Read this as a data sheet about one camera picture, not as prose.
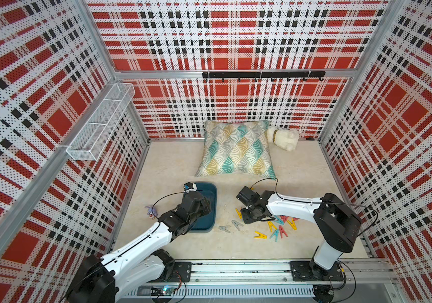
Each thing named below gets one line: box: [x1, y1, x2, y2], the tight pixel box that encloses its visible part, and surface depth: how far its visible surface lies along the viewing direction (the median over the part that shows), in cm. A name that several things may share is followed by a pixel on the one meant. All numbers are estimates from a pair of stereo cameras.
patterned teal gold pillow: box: [194, 119, 277, 180], surface depth 97 cm
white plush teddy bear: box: [267, 127, 300, 151], surface depth 114 cm
